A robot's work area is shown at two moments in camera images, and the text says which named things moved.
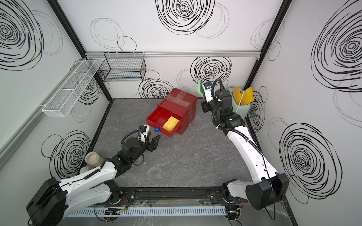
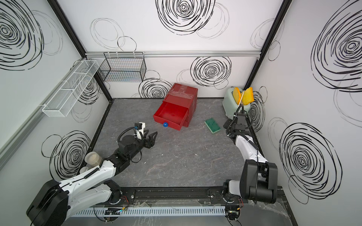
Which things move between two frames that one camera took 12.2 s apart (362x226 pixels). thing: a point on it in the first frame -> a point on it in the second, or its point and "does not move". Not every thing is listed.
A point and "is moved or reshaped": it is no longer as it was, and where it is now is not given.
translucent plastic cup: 93,159 does not move
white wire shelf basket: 62,101 does not move
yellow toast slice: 248,96 does not move
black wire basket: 126,67 does not move
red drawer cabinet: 175,114 is moved or reshaped
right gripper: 204,106 -> 227,123
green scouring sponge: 200,89 -> 212,125
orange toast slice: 236,94 does not move
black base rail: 170,195 does not move
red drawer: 181,129 -> 185,124
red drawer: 166,121 is moved or reshaped
